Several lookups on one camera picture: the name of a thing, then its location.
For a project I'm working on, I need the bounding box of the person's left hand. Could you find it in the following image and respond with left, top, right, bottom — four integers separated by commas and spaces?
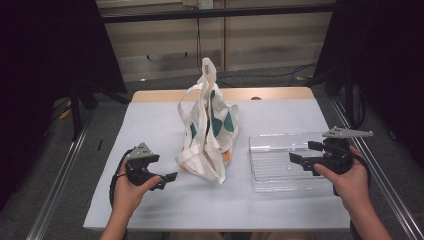
111, 159, 163, 215

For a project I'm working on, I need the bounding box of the white canvas tote bag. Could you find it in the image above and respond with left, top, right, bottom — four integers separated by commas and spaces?
175, 57, 241, 185

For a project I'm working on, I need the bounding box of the black stand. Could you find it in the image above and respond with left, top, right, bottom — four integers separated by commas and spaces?
67, 79, 132, 142

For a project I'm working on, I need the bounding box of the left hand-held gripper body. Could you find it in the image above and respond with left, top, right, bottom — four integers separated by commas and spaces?
125, 142, 161, 186

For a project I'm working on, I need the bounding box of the clear plastic tray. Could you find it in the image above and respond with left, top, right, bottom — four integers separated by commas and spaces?
248, 132, 334, 194

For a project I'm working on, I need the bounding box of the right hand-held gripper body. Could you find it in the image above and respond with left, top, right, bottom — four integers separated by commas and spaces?
319, 126, 375, 175

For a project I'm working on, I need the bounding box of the person's right hand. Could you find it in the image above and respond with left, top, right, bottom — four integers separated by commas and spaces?
312, 145, 371, 215

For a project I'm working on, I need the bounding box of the black horizontal bar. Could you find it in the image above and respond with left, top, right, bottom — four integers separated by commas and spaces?
99, 3, 337, 24

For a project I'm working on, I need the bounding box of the black curtain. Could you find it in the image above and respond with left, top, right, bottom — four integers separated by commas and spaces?
0, 0, 128, 211
312, 0, 424, 161

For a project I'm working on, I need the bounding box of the black floor cable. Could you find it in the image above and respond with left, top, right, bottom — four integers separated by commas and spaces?
216, 60, 318, 88

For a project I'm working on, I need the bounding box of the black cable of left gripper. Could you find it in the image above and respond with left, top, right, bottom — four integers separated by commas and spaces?
108, 149, 134, 208

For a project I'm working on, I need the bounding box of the metal floor rail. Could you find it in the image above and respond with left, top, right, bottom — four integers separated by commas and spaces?
329, 95, 424, 240
25, 116, 93, 240

